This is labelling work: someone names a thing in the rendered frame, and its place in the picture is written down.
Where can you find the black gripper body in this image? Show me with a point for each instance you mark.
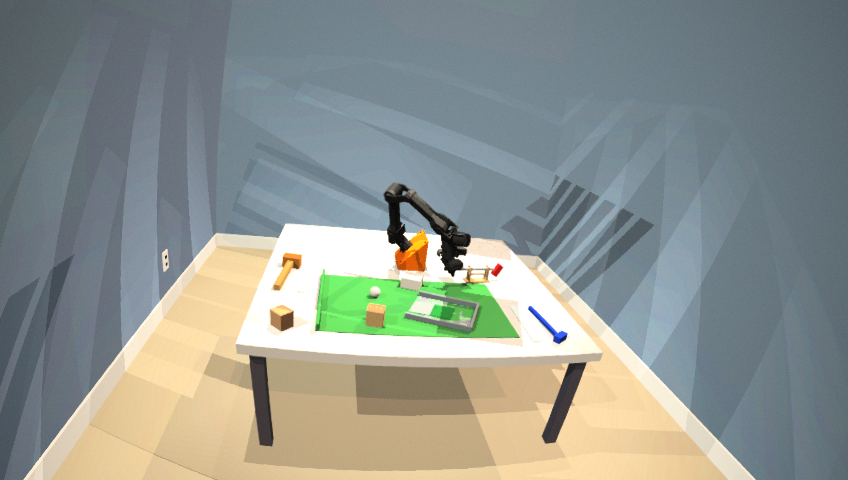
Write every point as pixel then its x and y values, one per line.
pixel 448 253

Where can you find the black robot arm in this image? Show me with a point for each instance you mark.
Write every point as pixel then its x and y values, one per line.
pixel 438 221

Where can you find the green flat mat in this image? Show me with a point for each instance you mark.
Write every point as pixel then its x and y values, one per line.
pixel 346 298

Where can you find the blue golf putter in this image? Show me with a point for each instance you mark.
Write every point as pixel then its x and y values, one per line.
pixel 559 337

